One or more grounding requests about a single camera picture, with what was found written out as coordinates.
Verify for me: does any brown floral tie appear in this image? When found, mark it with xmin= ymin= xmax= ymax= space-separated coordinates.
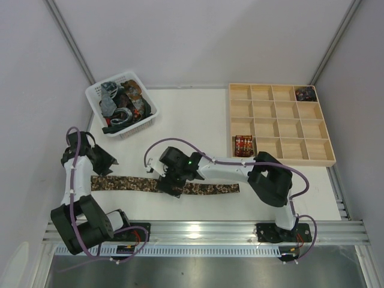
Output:
xmin=91 ymin=176 xmax=240 ymax=197

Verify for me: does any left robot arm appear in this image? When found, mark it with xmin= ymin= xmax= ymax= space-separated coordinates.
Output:
xmin=50 ymin=128 xmax=128 ymax=255

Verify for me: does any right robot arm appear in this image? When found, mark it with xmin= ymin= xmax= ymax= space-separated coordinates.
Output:
xmin=148 ymin=147 xmax=296 ymax=230

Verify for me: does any dark green tie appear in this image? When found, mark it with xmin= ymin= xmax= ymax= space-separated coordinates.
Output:
xmin=103 ymin=102 xmax=152 ymax=134

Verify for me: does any white plastic basket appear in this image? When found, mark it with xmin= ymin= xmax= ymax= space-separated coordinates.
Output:
xmin=85 ymin=71 xmax=159 ymax=138

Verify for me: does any grey patterned tie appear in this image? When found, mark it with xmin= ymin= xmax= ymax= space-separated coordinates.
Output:
xmin=99 ymin=82 xmax=133 ymax=126

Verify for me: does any brown orange patterned tie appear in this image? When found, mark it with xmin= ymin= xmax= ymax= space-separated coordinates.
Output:
xmin=121 ymin=80 xmax=145 ymax=114

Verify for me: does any rolled red patterned tie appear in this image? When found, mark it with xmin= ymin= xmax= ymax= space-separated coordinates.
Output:
xmin=234 ymin=135 xmax=254 ymax=157

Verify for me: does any wooden compartment tray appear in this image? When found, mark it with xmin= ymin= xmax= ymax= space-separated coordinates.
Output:
xmin=228 ymin=83 xmax=336 ymax=167

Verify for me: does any rolled dark floral tie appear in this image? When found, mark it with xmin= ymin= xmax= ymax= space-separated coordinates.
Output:
xmin=295 ymin=86 xmax=317 ymax=102

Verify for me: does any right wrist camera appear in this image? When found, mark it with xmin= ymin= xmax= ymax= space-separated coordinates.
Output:
xmin=144 ymin=146 xmax=189 ymax=177

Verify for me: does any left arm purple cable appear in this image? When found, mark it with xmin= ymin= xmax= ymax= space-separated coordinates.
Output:
xmin=55 ymin=126 xmax=149 ymax=272

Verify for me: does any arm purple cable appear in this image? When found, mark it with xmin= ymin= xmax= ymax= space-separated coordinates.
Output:
xmin=55 ymin=126 xmax=149 ymax=272
xmin=143 ymin=137 xmax=318 ymax=262

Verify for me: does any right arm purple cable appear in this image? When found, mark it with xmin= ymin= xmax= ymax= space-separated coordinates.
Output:
xmin=143 ymin=137 xmax=318 ymax=262

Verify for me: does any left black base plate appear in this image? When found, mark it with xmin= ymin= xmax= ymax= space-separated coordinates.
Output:
xmin=109 ymin=222 xmax=151 ymax=242

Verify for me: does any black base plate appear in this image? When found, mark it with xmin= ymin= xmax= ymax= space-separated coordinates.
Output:
xmin=109 ymin=222 xmax=151 ymax=242
xmin=256 ymin=223 xmax=313 ymax=244

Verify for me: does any white slotted cable duct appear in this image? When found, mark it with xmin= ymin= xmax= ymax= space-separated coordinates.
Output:
xmin=55 ymin=244 xmax=301 ymax=257

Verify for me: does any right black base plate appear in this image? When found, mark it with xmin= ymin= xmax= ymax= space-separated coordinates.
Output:
xmin=256 ymin=223 xmax=313 ymax=244

